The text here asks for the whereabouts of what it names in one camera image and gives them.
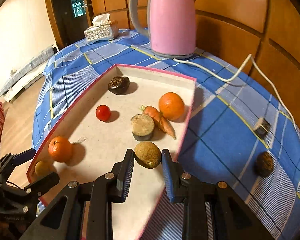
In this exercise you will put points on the tan round longan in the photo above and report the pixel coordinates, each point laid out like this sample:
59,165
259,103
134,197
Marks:
42,169
147,154

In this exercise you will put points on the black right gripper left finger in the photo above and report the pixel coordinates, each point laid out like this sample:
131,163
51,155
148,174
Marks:
63,217

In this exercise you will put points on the pink electric kettle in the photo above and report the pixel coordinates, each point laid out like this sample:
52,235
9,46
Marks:
171,26

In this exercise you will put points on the blue plaid tablecloth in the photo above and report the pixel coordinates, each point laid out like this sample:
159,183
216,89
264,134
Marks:
220,142

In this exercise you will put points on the dark brown mangosteen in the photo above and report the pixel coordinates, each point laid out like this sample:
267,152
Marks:
264,164
119,85

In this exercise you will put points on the pink rimmed white tray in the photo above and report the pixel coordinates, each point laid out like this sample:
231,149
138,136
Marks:
98,145

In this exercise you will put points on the red cherry tomato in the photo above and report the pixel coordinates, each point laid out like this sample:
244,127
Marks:
103,113

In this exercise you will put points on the white low bench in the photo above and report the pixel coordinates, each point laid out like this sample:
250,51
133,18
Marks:
24,76

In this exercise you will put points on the small orange carrot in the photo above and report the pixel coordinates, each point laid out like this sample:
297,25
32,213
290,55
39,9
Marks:
161,123

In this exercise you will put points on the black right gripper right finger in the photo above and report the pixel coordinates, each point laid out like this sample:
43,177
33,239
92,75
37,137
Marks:
210,210

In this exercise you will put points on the orange mandarin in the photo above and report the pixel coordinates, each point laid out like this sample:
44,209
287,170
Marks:
171,106
60,149

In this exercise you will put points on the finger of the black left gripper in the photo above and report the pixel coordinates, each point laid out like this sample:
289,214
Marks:
43,185
24,156

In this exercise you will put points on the white embossed tissue box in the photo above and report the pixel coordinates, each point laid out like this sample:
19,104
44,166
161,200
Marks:
102,29

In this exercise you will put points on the dark wooden door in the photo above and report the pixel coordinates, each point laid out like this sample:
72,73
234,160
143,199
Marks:
71,19

